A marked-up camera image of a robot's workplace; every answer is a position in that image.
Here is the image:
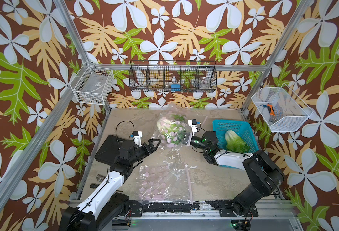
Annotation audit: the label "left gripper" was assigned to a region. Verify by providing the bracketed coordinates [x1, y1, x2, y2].
[128, 139, 160, 166]

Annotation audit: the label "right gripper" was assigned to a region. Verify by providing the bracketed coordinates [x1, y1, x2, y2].
[175, 133, 211, 153]

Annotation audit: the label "zip-top bag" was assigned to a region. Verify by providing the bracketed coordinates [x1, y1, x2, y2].
[152, 113, 201, 149]
[136, 163, 194, 205]
[164, 104, 209, 124]

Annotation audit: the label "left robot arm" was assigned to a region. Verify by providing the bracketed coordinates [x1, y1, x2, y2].
[59, 135, 161, 231]

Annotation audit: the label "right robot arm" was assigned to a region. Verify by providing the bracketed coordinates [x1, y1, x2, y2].
[183, 131, 285, 217]

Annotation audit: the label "teal plastic basket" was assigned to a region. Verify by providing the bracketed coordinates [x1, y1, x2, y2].
[212, 119, 259, 170]

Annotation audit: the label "black plastic case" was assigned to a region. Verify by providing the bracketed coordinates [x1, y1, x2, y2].
[95, 135, 128, 166]

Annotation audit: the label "small metal parts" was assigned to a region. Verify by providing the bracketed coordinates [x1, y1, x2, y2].
[96, 174, 106, 182]

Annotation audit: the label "blue small box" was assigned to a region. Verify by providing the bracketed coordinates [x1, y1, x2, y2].
[170, 84, 181, 92]

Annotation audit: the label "orange black tool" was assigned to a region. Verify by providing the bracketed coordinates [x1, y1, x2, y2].
[266, 104, 276, 123]

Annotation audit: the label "black screwdriver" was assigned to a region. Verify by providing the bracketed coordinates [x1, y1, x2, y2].
[90, 183, 106, 190]

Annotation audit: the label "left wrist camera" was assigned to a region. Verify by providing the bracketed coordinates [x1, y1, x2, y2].
[130, 131, 143, 147]

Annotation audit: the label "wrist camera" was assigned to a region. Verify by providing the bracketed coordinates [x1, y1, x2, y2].
[130, 131, 143, 147]
[188, 119, 201, 136]

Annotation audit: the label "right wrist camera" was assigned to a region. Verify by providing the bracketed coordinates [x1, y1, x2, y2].
[188, 119, 201, 136]

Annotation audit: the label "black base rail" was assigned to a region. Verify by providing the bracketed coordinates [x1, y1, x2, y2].
[126, 200, 258, 218]

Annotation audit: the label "black wire basket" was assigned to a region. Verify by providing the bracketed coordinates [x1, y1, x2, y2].
[129, 60, 218, 93]

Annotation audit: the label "white wire basket right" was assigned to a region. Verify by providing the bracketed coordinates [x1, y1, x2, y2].
[251, 84, 314, 133]

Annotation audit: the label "white wire basket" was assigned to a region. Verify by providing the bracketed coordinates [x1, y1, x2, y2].
[251, 84, 314, 133]
[71, 62, 115, 105]

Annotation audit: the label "white wire basket left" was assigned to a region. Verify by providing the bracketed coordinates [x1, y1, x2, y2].
[71, 62, 115, 105]

